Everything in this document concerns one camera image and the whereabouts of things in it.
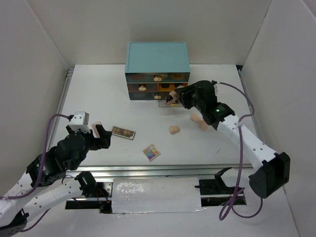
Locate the colourful square eyeshadow palette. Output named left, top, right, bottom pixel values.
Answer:
left=142, top=144, right=161, bottom=162

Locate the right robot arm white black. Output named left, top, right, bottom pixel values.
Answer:
left=174, top=80, right=290, bottom=198

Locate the brown eyeshadow palette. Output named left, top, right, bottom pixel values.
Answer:
left=112, top=126, right=136, bottom=140

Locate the teal drawer organizer box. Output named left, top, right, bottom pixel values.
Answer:
left=125, top=42, right=191, bottom=107

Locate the aluminium rail frame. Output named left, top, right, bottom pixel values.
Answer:
left=60, top=65, right=239, bottom=179

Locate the purple cable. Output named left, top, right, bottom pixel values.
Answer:
left=0, top=113, right=75, bottom=233
left=218, top=81, right=264, bottom=221

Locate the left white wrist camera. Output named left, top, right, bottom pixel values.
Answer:
left=68, top=112, right=90, bottom=133

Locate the beige makeup sponge upper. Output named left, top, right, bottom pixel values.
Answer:
left=190, top=114, right=200, bottom=123

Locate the pink eyeshadow palette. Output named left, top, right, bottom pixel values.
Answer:
left=91, top=121, right=102, bottom=138

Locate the beige makeup sponge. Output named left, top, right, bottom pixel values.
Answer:
left=199, top=120, right=208, bottom=131
left=190, top=114, right=200, bottom=123
left=169, top=126, right=180, bottom=135

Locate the beige makeup sponge lower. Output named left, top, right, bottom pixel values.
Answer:
left=199, top=120, right=208, bottom=131

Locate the white tape sheet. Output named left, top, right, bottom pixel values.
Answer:
left=112, top=177, right=202, bottom=214

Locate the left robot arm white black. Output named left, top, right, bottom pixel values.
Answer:
left=0, top=124, right=112, bottom=237

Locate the beige makeup sponge centre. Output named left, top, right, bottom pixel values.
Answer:
left=169, top=126, right=180, bottom=135

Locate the foundation bottle black cap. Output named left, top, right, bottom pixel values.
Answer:
left=165, top=90, right=179, bottom=106

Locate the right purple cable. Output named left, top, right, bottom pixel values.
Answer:
left=218, top=81, right=264, bottom=221

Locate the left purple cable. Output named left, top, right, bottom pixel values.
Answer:
left=0, top=113, right=75, bottom=233

